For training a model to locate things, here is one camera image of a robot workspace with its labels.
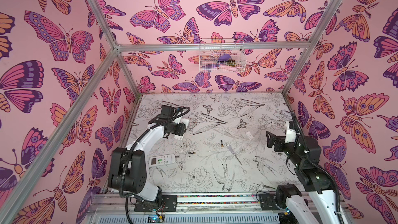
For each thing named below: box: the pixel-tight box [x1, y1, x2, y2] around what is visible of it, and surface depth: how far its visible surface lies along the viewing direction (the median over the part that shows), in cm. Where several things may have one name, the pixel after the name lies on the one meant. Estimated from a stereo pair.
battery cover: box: [245, 131, 254, 140], surface depth 99 cm
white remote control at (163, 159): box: [149, 154, 176, 167], surface depth 89 cm
